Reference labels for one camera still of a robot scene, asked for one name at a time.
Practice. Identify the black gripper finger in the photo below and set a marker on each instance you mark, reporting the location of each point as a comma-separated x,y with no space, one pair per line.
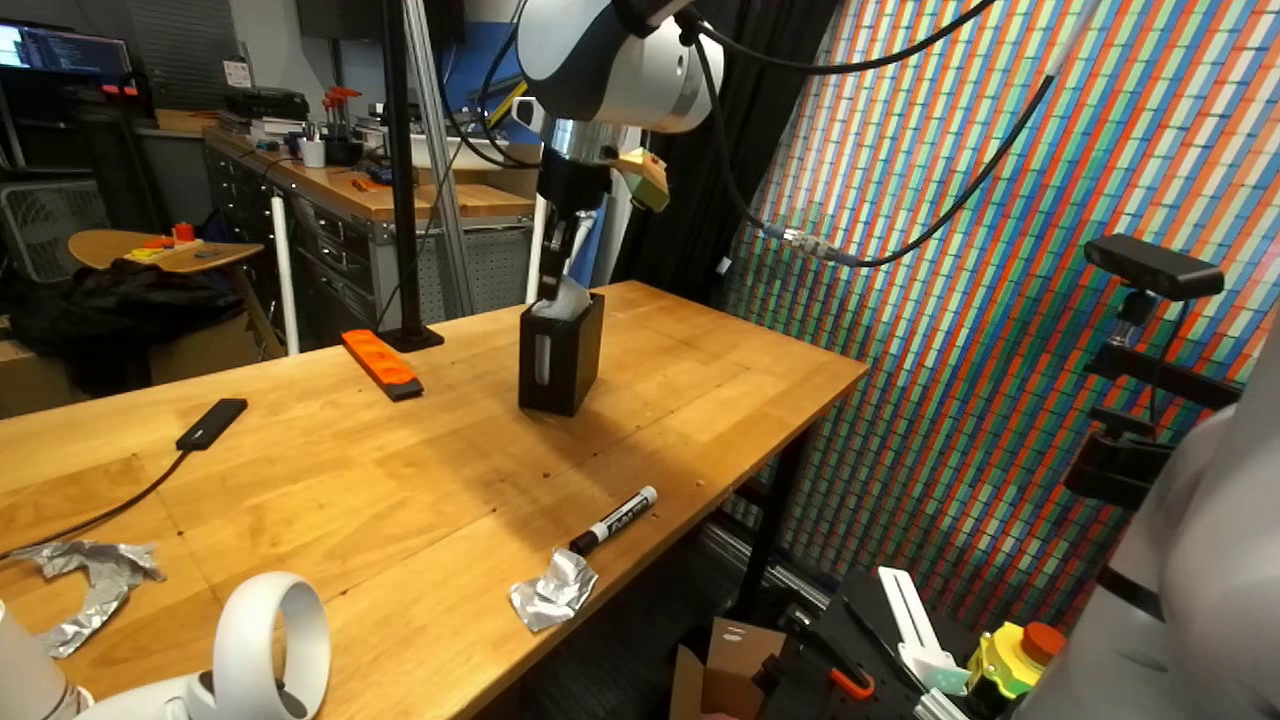
548,279

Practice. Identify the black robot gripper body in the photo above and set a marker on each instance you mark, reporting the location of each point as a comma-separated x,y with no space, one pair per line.
570,189

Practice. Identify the black perforated box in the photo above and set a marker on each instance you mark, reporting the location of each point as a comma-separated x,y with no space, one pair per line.
557,359

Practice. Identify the white towel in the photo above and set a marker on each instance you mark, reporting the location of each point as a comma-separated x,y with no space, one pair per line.
557,322

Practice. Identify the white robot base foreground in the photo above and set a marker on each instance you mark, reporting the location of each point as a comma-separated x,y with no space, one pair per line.
1186,614

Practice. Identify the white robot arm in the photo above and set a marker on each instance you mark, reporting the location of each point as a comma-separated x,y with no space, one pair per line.
598,70

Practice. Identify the cardboard box on floor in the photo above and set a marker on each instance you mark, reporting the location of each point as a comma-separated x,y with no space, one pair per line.
724,682

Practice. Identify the black vertical pole stand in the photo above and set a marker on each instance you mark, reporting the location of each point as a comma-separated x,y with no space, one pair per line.
410,333

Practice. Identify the orange and black block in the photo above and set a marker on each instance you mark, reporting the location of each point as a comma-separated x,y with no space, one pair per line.
382,362

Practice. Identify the wooden workbench in background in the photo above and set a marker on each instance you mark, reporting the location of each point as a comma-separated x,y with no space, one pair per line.
327,234

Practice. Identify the black and white marker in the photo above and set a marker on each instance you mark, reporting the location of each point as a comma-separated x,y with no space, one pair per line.
613,521

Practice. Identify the round wooden stool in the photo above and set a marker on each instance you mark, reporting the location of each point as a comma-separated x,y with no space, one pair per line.
180,258

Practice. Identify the large crumpled silver foil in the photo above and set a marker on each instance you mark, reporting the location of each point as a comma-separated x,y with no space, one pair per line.
108,579

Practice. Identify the computer monitor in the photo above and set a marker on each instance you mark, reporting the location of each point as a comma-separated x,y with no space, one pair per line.
62,54

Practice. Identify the yellow red emergency stop button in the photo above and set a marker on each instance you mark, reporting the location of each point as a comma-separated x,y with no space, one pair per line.
1014,656

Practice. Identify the yellow-green wrist camera box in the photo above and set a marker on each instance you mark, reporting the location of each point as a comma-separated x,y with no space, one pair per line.
646,178

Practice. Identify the black clamp orange handle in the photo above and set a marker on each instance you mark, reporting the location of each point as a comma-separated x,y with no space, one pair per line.
848,682

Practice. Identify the black camera on tripod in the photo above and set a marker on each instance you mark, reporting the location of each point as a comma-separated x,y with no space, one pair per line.
1126,455

